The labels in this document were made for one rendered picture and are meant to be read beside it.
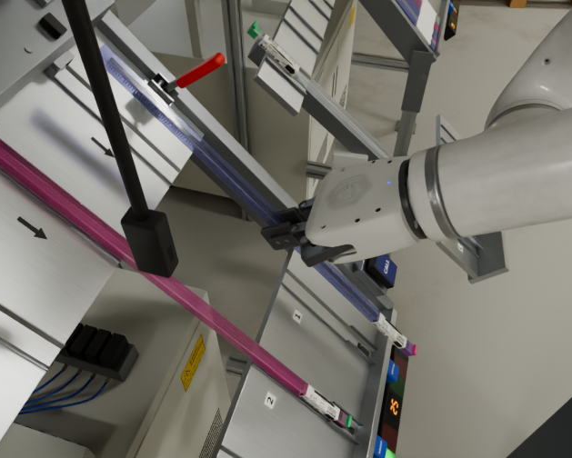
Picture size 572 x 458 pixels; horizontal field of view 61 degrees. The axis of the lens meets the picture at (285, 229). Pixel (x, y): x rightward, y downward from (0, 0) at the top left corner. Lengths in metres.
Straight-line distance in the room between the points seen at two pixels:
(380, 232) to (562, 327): 1.39
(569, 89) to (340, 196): 0.21
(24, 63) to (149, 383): 0.53
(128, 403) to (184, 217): 1.16
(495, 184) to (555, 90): 0.12
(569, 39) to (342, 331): 0.42
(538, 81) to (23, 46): 0.42
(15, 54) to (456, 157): 0.35
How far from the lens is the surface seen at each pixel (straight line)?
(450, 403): 1.52
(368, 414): 0.67
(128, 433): 0.80
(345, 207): 0.45
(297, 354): 0.59
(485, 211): 0.41
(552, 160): 0.40
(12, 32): 0.45
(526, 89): 0.49
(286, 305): 0.59
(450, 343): 1.61
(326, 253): 0.46
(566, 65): 0.48
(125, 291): 0.93
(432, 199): 0.41
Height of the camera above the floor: 1.35
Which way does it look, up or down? 48 degrees down
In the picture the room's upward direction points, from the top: straight up
